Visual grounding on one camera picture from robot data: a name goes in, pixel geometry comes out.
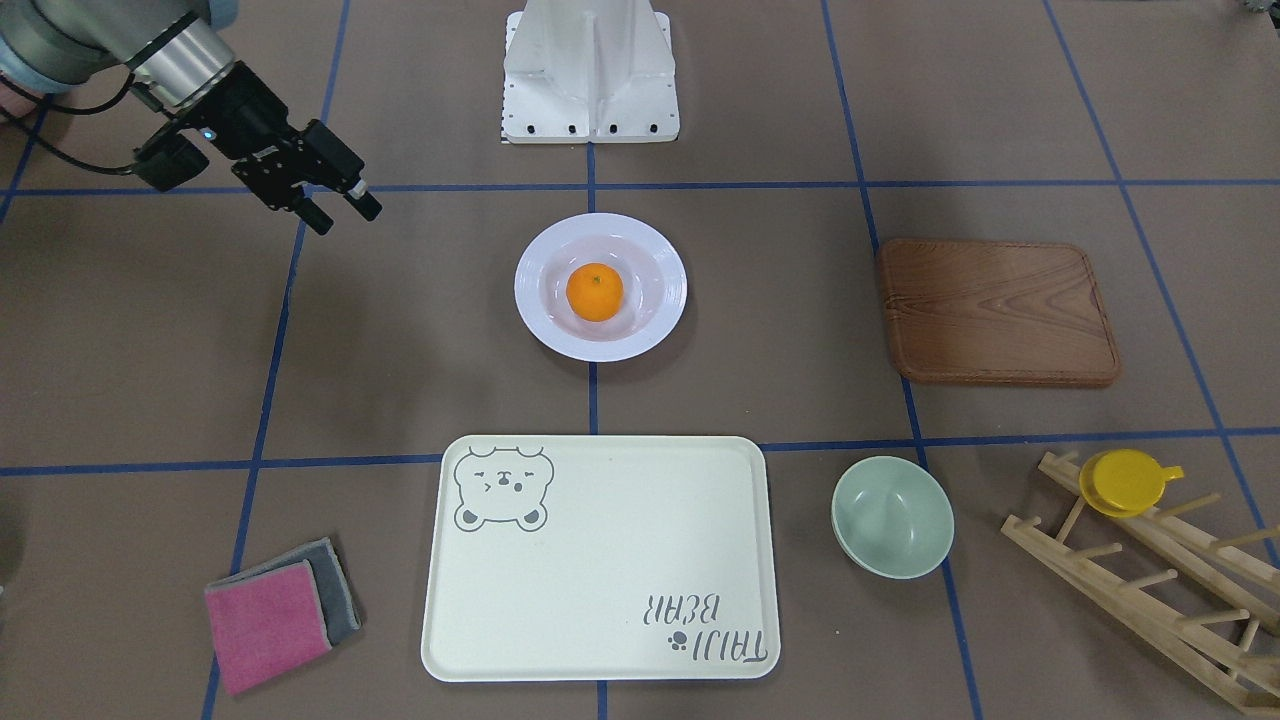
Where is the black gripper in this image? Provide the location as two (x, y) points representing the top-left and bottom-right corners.
(133, 61), (383, 236)

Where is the orange fruit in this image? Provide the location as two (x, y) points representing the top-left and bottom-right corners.
(564, 263), (625, 323)

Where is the white round plate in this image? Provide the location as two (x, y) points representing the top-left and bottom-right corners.
(515, 211), (689, 363)

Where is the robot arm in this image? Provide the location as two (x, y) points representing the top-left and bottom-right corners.
(1, 1), (381, 234)

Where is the cream bear tray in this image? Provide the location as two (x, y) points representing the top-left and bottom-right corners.
(420, 436), (782, 683)

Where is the grey cloth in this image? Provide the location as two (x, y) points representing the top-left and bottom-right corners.
(206, 537), (361, 646)

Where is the pink cloth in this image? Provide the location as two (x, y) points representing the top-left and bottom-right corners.
(204, 561), (333, 696)

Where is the wooden cutting board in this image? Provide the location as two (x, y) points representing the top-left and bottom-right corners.
(876, 238), (1123, 388)

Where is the green bowl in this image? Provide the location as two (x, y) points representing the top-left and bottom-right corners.
(829, 456), (955, 580)

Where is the yellow mug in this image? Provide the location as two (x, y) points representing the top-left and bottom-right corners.
(1078, 448), (1185, 518)

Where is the wooden drying rack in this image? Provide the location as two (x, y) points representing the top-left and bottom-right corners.
(1001, 452), (1279, 719)

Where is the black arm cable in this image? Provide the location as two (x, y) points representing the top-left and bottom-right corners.
(0, 70), (141, 177)

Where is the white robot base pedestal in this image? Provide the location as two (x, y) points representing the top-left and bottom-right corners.
(500, 1), (681, 145)

